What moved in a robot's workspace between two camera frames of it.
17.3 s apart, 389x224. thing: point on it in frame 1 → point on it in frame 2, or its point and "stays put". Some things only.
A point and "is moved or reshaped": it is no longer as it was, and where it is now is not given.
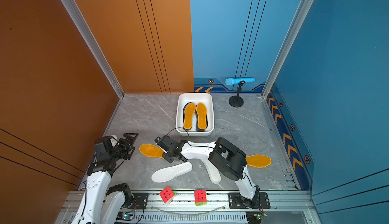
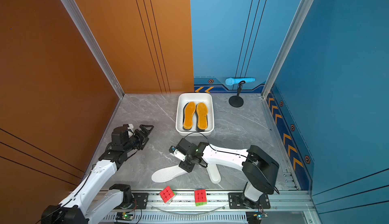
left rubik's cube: x=167 y=195 stays put
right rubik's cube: x=200 y=197 stays put
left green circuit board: x=124 y=216 stays put
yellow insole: x=151 y=150 → x=189 y=110
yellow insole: x=258 y=160 is moved or reshaped
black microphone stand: x=236 y=101 stays put
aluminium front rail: x=223 y=207 stays put
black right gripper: x=166 y=158 → x=188 y=168
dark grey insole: x=197 y=128 stays put
